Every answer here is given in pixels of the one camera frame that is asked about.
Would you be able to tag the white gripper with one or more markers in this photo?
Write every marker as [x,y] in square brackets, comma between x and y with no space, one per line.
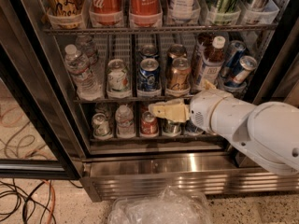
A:
[204,109]

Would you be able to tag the orange gold can front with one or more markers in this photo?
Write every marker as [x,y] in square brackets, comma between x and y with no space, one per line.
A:
[178,76]

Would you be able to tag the orange gold can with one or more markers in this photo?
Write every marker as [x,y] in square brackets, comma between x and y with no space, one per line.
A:
[175,51]
[178,76]

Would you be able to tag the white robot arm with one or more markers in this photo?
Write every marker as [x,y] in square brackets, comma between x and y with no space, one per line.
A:
[268,133]

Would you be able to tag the blue can bottom shelf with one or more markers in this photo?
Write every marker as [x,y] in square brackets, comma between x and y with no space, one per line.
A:
[191,129]

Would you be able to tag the blue can shelf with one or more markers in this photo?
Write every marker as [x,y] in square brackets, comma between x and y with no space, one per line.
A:
[148,75]
[191,129]

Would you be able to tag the silver green can bottom shelf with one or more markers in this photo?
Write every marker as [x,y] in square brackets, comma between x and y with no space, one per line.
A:
[171,127]

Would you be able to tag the blue can front middle shelf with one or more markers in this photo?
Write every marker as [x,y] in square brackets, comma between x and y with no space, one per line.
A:
[148,75]

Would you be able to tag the orange gold can behind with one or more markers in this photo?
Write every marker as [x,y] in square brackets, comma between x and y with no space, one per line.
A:
[175,51]

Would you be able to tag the red can bottom shelf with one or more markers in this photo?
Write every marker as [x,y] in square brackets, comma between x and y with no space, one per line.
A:
[149,124]

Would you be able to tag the blue can behind middle shelf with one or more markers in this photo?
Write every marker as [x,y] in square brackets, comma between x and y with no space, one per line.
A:
[148,51]

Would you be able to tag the red bull can front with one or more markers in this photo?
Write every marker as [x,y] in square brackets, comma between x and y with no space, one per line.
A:
[240,72]

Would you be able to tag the red bull can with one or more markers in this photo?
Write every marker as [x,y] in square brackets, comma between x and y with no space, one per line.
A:
[240,72]
[234,51]

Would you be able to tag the red bull can behind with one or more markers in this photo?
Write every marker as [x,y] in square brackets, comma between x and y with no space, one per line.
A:
[234,51]

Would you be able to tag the small water bottle bottom shelf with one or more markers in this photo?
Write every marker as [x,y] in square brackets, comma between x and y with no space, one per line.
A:
[125,122]

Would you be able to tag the white green can middle shelf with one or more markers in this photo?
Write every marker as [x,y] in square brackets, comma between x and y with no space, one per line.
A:
[117,75]

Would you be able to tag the stainless steel fridge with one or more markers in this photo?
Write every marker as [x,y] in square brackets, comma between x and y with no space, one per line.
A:
[112,169]

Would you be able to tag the white label bottle top shelf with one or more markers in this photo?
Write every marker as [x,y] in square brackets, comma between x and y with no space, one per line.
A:
[181,10]

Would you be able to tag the silver can bottom shelf left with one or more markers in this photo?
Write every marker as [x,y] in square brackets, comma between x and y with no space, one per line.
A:
[101,127]

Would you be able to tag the green striped can top shelf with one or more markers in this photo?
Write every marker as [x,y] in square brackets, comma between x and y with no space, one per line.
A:
[221,12]

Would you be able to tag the red coca cola can right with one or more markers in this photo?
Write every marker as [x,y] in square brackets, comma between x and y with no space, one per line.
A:
[145,12]

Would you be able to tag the red coca cola can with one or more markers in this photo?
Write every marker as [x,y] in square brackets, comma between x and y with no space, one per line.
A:
[105,12]
[145,12]

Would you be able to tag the red coca cola can left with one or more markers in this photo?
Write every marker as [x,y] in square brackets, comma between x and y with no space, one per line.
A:
[105,12]

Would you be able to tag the yellow can top shelf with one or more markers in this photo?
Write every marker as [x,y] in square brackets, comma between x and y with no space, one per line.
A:
[64,0]

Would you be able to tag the open glass fridge door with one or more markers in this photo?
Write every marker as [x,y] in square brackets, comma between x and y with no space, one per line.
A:
[25,109]

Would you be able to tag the white label juice bottle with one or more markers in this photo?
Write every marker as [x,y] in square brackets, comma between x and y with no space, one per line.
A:
[210,63]

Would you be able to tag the juice bottle behind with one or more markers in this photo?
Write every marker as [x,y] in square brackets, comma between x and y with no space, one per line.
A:
[203,40]

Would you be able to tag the clear water bottle front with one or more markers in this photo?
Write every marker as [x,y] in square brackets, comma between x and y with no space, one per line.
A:
[79,67]

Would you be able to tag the clear water bottle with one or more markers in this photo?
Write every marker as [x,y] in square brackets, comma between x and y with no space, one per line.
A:
[86,44]
[79,67]

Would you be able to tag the clear plastic bag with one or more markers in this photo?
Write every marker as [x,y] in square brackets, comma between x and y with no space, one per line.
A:
[170,206]

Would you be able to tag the clear water bottle behind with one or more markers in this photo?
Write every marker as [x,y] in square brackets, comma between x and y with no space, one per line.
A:
[86,44]

